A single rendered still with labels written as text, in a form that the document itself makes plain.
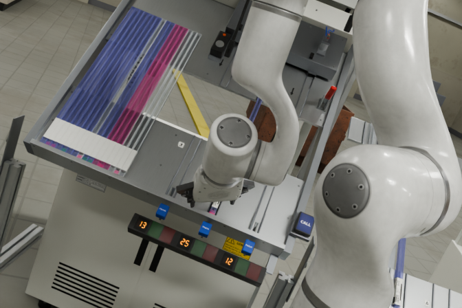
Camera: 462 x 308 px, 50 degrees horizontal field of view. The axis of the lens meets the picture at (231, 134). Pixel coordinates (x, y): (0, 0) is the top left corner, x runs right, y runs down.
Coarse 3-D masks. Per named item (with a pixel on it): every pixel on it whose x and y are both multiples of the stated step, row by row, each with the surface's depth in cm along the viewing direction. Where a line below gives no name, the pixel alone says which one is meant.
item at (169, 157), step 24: (144, 144) 127; (168, 144) 128; (192, 144) 130; (144, 168) 124; (168, 168) 125; (192, 168) 126; (168, 192) 122; (264, 192) 126; (288, 192) 127; (240, 216) 122; (264, 216) 122; (288, 216) 124
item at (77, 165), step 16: (32, 144) 121; (48, 160) 126; (64, 160) 122; (80, 160) 120; (96, 176) 123; (112, 176) 119; (128, 192) 124; (144, 192) 120; (160, 192) 119; (176, 208) 121; (192, 208) 119; (224, 224) 118; (240, 240) 123; (256, 240) 119; (272, 240) 118
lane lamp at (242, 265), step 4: (240, 260) 118; (244, 260) 118; (236, 264) 117; (240, 264) 117; (244, 264) 117; (248, 264) 118; (236, 268) 117; (240, 268) 117; (244, 268) 117; (236, 272) 116; (240, 272) 116; (244, 272) 116
